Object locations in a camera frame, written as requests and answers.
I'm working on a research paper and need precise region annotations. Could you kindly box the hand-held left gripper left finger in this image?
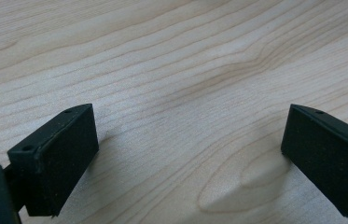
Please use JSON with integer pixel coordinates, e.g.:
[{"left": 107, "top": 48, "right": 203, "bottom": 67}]
[{"left": 7, "top": 103, "right": 101, "bottom": 218}]

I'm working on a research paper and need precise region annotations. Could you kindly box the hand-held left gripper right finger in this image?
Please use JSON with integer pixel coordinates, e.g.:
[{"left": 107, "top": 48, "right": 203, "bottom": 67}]
[{"left": 280, "top": 104, "right": 348, "bottom": 218}]

